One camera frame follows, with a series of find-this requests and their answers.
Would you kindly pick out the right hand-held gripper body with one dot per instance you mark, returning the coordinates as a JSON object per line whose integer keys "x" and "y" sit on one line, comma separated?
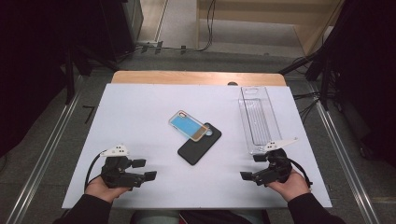
{"x": 275, "y": 171}

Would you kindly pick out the black phone case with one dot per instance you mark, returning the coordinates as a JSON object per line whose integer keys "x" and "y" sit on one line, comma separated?
{"x": 194, "y": 151}

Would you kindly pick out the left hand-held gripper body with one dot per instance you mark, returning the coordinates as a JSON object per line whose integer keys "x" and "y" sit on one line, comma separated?
{"x": 116, "y": 177}

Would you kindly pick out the aluminium floor rail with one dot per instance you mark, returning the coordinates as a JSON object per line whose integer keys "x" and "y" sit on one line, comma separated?
{"x": 342, "y": 161}
{"x": 46, "y": 152}

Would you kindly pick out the dark table grommet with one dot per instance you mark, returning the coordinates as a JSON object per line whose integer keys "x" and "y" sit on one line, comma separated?
{"x": 232, "y": 83}

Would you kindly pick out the light wooden shelf unit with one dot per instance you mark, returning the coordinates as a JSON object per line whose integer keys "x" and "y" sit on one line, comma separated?
{"x": 264, "y": 9}

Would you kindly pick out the blue and tan phone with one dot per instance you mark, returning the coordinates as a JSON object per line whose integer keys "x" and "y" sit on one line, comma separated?
{"x": 186, "y": 124}

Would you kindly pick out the black cabinet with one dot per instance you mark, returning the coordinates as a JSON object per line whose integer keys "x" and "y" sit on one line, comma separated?
{"x": 121, "y": 25}

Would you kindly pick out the dark curtain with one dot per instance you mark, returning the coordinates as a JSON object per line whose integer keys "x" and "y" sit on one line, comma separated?
{"x": 370, "y": 77}
{"x": 31, "y": 62}

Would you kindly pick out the white board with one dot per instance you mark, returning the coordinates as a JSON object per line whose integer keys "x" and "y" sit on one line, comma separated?
{"x": 140, "y": 109}

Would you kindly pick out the clear plastic tray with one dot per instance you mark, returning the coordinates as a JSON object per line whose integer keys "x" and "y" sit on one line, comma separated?
{"x": 258, "y": 118}

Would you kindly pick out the person's right hand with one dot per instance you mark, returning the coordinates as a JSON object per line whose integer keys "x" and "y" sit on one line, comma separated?
{"x": 294, "y": 186}

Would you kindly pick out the black metal stand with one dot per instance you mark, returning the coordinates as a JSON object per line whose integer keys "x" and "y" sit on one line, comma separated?
{"x": 70, "y": 77}
{"x": 325, "y": 81}

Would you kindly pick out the person's left hand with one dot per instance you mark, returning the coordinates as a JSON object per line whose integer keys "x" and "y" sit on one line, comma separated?
{"x": 99, "y": 189}

